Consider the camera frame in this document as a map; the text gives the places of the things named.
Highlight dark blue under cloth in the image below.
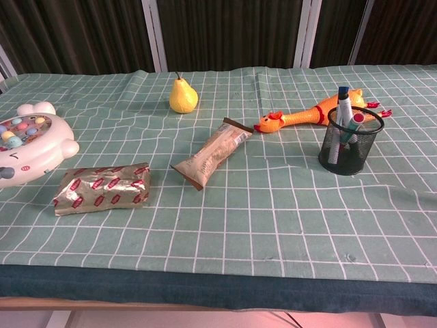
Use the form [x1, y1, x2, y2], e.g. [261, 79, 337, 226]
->
[0, 264, 437, 314]

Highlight blue-capped marker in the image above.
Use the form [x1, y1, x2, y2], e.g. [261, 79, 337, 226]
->
[328, 85, 354, 164]

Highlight wooden table edge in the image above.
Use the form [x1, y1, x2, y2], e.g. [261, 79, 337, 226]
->
[0, 296, 240, 312]

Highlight yellow pear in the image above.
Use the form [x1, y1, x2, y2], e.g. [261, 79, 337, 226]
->
[169, 71, 199, 114]

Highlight white frame post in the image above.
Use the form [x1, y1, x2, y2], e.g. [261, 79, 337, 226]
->
[348, 0, 376, 66]
[0, 44, 18, 94]
[141, 0, 169, 72]
[293, 0, 322, 68]

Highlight dark brown curtain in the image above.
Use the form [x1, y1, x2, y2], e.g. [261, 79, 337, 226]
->
[0, 0, 437, 75]

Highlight green checked tablecloth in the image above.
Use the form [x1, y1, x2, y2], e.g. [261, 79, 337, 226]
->
[0, 64, 437, 284]

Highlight beige snack bar wrapper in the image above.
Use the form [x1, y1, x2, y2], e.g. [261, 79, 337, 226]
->
[170, 117, 254, 191]

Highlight black mesh pen holder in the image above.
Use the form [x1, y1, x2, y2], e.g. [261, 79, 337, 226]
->
[318, 105, 385, 176]

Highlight red-capped marker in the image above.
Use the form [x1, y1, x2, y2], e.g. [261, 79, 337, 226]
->
[340, 113, 366, 144]

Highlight gold foil package red labels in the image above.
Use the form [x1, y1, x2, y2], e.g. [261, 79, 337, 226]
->
[53, 162, 152, 217]

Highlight white fishing game toy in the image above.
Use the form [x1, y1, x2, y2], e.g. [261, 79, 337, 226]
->
[0, 101, 80, 189]

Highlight orange rubber chicken toy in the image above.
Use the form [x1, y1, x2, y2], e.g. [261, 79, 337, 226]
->
[253, 88, 393, 135]

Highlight thin dark cable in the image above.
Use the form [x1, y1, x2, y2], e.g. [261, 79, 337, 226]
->
[272, 310, 301, 328]

